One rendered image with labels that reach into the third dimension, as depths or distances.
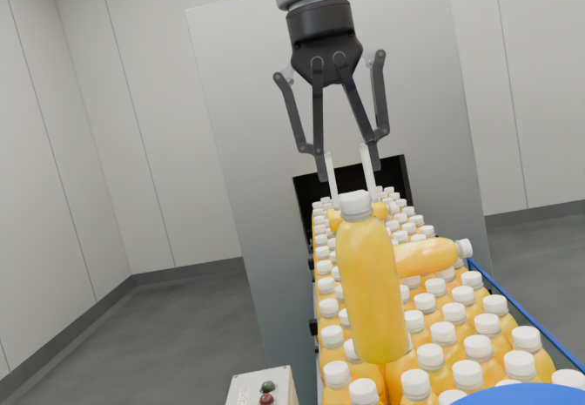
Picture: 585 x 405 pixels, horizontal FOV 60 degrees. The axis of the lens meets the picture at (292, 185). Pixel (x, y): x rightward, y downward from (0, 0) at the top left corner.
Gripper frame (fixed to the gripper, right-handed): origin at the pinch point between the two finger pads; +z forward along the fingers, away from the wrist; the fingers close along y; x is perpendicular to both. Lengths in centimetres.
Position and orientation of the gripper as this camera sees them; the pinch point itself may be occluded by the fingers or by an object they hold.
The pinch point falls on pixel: (350, 177)
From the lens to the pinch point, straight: 61.0
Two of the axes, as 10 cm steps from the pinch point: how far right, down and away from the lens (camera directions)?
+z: 2.1, 9.7, 1.6
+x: 0.3, -1.7, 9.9
